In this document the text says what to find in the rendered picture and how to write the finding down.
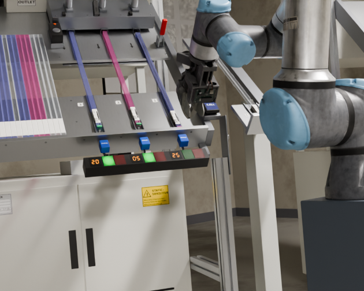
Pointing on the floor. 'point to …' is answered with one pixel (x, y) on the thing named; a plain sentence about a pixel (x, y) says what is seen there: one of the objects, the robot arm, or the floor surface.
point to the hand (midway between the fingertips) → (188, 112)
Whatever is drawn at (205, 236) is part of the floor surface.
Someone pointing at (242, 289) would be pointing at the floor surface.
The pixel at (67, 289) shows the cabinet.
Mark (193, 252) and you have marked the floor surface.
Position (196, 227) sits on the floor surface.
